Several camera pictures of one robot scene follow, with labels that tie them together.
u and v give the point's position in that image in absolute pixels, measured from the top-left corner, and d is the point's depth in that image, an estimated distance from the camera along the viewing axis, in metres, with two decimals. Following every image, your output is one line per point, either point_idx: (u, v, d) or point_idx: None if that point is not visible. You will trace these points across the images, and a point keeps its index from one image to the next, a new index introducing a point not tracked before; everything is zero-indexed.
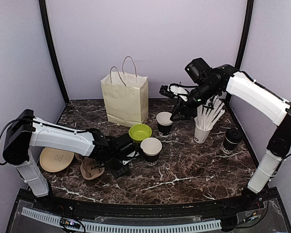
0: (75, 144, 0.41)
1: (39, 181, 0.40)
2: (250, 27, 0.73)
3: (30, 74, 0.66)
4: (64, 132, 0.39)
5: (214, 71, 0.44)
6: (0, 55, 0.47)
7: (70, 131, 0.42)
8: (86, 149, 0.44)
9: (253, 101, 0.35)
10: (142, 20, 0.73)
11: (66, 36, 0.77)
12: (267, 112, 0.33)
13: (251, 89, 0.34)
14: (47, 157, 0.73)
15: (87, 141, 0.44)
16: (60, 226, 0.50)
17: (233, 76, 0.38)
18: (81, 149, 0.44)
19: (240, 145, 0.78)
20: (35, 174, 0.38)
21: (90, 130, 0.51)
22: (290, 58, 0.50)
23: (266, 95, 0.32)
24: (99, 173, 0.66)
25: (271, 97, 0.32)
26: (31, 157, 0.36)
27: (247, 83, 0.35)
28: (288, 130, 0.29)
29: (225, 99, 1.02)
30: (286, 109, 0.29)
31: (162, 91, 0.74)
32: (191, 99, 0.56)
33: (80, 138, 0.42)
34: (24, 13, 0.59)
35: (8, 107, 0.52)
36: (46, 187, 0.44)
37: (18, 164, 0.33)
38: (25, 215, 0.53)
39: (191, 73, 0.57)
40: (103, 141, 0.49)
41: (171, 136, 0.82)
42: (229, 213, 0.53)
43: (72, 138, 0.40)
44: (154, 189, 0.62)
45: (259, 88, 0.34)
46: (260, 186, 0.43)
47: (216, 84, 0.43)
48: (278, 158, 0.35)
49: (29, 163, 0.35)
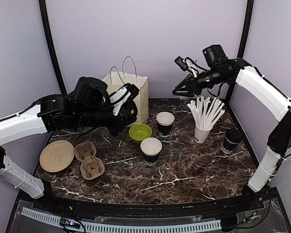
0: (24, 126, 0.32)
1: (27, 184, 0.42)
2: (250, 27, 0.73)
3: (30, 75, 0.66)
4: (7, 120, 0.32)
5: (226, 62, 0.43)
6: (1, 56, 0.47)
7: (11, 116, 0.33)
8: (38, 126, 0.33)
9: (259, 95, 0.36)
10: (142, 20, 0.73)
11: (66, 36, 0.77)
12: (271, 107, 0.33)
13: (259, 82, 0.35)
14: (47, 157, 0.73)
15: (30, 118, 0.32)
16: (60, 225, 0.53)
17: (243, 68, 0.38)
18: (35, 128, 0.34)
19: (240, 145, 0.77)
20: (20, 178, 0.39)
21: (45, 98, 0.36)
22: (290, 57, 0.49)
23: (272, 91, 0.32)
24: (99, 173, 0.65)
25: (276, 93, 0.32)
26: (8, 163, 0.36)
27: (255, 77, 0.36)
28: (286, 126, 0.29)
29: (225, 99, 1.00)
30: (287, 107, 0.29)
31: (177, 59, 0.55)
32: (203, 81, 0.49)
33: (22, 118, 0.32)
34: (24, 14, 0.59)
35: (7, 108, 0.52)
36: (40, 188, 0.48)
37: None
38: (25, 215, 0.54)
39: (208, 56, 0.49)
40: (56, 107, 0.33)
41: (171, 136, 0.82)
42: (229, 213, 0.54)
43: (15, 123, 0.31)
44: (154, 189, 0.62)
45: (266, 83, 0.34)
46: (260, 185, 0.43)
47: (226, 75, 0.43)
48: (277, 155, 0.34)
49: (9, 170, 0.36)
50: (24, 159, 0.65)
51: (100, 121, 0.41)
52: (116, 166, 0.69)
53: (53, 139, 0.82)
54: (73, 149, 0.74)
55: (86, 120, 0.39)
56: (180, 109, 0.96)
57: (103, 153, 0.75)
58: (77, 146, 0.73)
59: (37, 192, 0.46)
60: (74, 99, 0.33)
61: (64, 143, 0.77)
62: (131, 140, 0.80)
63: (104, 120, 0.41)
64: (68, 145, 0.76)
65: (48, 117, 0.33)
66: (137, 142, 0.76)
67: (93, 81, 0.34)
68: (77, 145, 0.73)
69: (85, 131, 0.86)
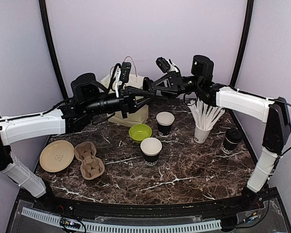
0: (44, 125, 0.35)
1: (31, 180, 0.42)
2: (250, 27, 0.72)
3: (30, 75, 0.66)
4: (30, 118, 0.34)
5: (203, 90, 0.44)
6: (2, 57, 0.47)
7: (34, 115, 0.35)
8: (58, 126, 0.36)
9: (242, 107, 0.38)
10: (142, 20, 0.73)
11: (66, 36, 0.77)
12: (255, 113, 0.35)
13: (237, 96, 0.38)
14: (47, 157, 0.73)
15: (54, 118, 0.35)
16: (60, 225, 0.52)
17: (219, 90, 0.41)
18: (52, 128, 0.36)
19: (240, 145, 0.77)
20: (25, 174, 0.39)
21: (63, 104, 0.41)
22: (290, 58, 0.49)
23: (249, 98, 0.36)
24: (99, 173, 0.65)
25: (254, 99, 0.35)
26: (14, 159, 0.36)
27: (232, 94, 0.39)
28: (276, 123, 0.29)
29: None
30: (268, 105, 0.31)
31: (160, 58, 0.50)
32: (185, 87, 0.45)
33: (46, 118, 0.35)
34: (24, 14, 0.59)
35: (8, 108, 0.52)
36: (42, 185, 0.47)
37: (2, 170, 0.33)
38: (25, 215, 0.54)
39: (200, 69, 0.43)
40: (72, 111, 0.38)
41: (171, 136, 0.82)
42: (230, 212, 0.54)
43: (36, 121, 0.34)
44: (154, 189, 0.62)
45: (242, 95, 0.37)
46: (260, 184, 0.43)
47: (205, 102, 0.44)
48: (273, 155, 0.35)
49: (14, 165, 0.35)
50: (25, 159, 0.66)
51: (105, 108, 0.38)
52: (116, 166, 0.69)
53: (54, 139, 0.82)
54: (73, 149, 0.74)
55: (92, 111, 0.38)
56: (180, 109, 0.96)
57: (103, 153, 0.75)
58: (77, 147, 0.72)
59: (40, 190, 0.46)
60: (78, 101, 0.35)
61: (65, 143, 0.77)
62: (131, 140, 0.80)
63: (109, 106, 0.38)
64: (68, 145, 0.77)
65: (71, 121, 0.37)
66: (137, 142, 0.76)
67: (85, 78, 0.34)
68: (77, 145, 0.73)
69: (85, 131, 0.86)
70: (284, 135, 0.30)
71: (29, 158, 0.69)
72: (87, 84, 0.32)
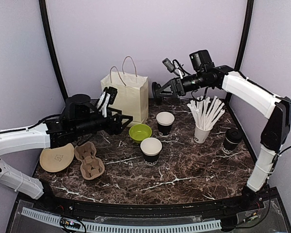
0: (30, 141, 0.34)
1: (26, 184, 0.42)
2: (250, 27, 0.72)
3: (30, 74, 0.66)
4: (17, 132, 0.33)
5: (212, 69, 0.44)
6: (2, 57, 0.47)
7: (20, 129, 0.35)
8: (44, 141, 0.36)
9: (246, 97, 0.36)
10: (142, 20, 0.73)
11: (66, 36, 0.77)
12: (260, 108, 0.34)
13: (246, 85, 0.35)
14: (47, 157, 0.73)
15: (40, 133, 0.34)
16: (60, 225, 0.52)
17: (228, 76, 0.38)
18: (38, 143, 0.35)
19: (240, 145, 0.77)
20: (18, 180, 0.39)
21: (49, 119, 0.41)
22: (290, 57, 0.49)
23: (258, 91, 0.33)
24: (99, 173, 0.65)
25: (262, 92, 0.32)
26: (3, 167, 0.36)
27: (240, 81, 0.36)
28: (277, 122, 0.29)
29: (225, 98, 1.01)
30: (275, 102, 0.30)
31: (165, 60, 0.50)
32: (186, 86, 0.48)
33: (32, 132, 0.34)
34: (24, 13, 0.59)
35: (8, 107, 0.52)
36: (39, 187, 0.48)
37: None
38: (25, 215, 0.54)
39: (196, 62, 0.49)
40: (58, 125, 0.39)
41: (171, 136, 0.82)
42: (230, 213, 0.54)
43: (22, 135, 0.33)
44: (154, 189, 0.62)
45: (251, 85, 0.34)
46: (259, 183, 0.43)
47: (212, 83, 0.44)
48: (271, 151, 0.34)
49: (4, 173, 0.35)
50: (25, 159, 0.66)
51: (94, 127, 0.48)
52: (116, 166, 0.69)
53: None
54: (73, 149, 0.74)
55: (81, 130, 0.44)
56: (180, 109, 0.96)
57: (103, 153, 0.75)
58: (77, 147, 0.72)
59: (37, 191, 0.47)
60: (70, 117, 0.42)
61: None
62: (131, 140, 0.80)
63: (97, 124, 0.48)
64: (69, 146, 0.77)
65: (55, 135, 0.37)
66: (137, 142, 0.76)
67: (79, 98, 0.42)
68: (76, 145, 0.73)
69: None
70: (283, 135, 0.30)
71: (29, 158, 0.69)
72: (81, 104, 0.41)
